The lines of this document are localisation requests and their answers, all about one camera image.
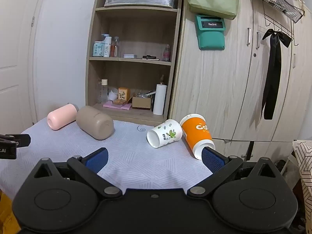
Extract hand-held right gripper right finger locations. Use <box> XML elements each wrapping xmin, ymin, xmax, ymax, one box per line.
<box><xmin>187</xmin><ymin>147</ymin><xmax>281</xmax><ymax>198</ymax></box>

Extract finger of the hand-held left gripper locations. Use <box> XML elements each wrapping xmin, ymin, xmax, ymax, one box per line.
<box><xmin>0</xmin><ymin>134</ymin><xmax>31</xmax><ymax>148</ymax></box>

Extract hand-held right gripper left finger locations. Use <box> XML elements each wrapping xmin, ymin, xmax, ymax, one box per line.
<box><xmin>33</xmin><ymin>147</ymin><xmax>122</xmax><ymax>199</ymax></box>

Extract orange paper cup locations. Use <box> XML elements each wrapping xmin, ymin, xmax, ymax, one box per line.
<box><xmin>180</xmin><ymin>113</ymin><xmax>216</xmax><ymax>160</ymax></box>

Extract taupe plastic cup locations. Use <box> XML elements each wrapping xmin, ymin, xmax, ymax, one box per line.
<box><xmin>76</xmin><ymin>106</ymin><xmax>114</xmax><ymax>140</ymax></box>

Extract pink plastic cup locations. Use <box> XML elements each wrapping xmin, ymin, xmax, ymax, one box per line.
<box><xmin>47</xmin><ymin>104</ymin><xmax>80</xmax><ymax>130</ymax></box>

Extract white paper cup green print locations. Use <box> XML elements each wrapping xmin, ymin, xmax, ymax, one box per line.
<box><xmin>147</xmin><ymin>119</ymin><xmax>183</xmax><ymax>149</ymax></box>

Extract white patterned table cloth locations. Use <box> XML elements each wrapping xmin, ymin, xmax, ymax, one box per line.
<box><xmin>0</xmin><ymin>116</ymin><xmax>215</xmax><ymax>195</ymax></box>

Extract pink pads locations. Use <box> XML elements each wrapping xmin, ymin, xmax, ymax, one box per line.
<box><xmin>103</xmin><ymin>101</ymin><xmax>132</xmax><ymax>111</ymax></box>

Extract yellow wooden furniture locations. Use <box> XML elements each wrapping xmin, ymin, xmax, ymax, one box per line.
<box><xmin>0</xmin><ymin>188</ymin><xmax>20</xmax><ymax>234</ymax></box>

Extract clear bottle beige cap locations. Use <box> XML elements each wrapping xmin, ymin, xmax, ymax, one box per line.
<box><xmin>98</xmin><ymin>79</ymin><xmax>109</xmax><ymax>103</ymax></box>

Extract wooden wardrobe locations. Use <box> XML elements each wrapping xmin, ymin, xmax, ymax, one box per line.
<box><xmin>169</xmin><ymin>0</ymin><xmax>312</xmax><ymax>162</ymax></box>

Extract yellow box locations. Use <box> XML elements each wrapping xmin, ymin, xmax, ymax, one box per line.
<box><xmin>118</xmin><ymin>87</ymin><xmax>131</xmax><ymax>101</ymax></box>

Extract cardboard box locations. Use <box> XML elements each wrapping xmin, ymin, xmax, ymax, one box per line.
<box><xmin>132</xmin><ymin>95</ymin><xmax>152</xmax><ymax>110</ymax></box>

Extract white paper roll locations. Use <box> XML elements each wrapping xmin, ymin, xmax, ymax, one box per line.
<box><xmin>153</xmin><ymin>84</ymin><xmax>167</xmax><ymax>115</ymax></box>

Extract white door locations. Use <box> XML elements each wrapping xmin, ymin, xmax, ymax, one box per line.
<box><xmin>0</xmin><ymin>0</ymin><xmax>42</xmax><ymax>137</ymax></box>

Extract geometric patterned box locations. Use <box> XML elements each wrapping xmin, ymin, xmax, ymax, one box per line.
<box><xmin>292</xmin><ymin>139</ymin><xmax>312</xmax><ymax>225</ymax></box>

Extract black ribbon bow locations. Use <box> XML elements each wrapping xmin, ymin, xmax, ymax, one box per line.
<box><xmin>260</xmin><ymin>28</ymin><xmax>292</xmax><ymax>120</ymax></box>

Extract teal jar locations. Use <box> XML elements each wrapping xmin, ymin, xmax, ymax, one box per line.
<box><xmin>92</xmin><ymin>41</ymin><xmax>104</xmax><ymax>57</ymax></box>

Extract white pump bottle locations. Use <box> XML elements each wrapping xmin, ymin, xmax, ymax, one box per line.
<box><xmin>101</xmin><ymin>34</ymin><xmax>112</xmax><ymax>58</ymax></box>

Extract clear glass bottle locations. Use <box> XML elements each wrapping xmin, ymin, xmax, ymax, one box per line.
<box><xmin>113</xmin><ymin>36</ymin><xmax>121</xmax><ymax>58</ymax></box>

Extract pink bottle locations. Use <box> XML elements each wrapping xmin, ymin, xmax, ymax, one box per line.
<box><xmin>162</xmin><ymin>44</ymin><xmax>171</xmax><ymax>62</ymax></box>

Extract teal pouch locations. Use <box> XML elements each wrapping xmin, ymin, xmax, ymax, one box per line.
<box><xmin>195</xmin><ymin>14</ymin><xmax>226</xmax><ymax>51</ymax></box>

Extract wooden shelf unit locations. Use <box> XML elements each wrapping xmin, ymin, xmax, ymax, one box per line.
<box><xmin>85</xmin><ymin>0</ymin><xmax>184</xmax><ymax>127</ymax></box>

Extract black wire hook rack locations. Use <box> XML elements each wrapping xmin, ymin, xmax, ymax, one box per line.
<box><xmin>262</xmin><ymin>0</ymin><xmax>300</xmax><ymax>47</ymax></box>

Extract black wire basket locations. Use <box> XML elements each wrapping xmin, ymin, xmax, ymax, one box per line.
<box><xmin>247</xmin><ymin>0</ymin><xmax>306</xmax><ymax>24</ymax></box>

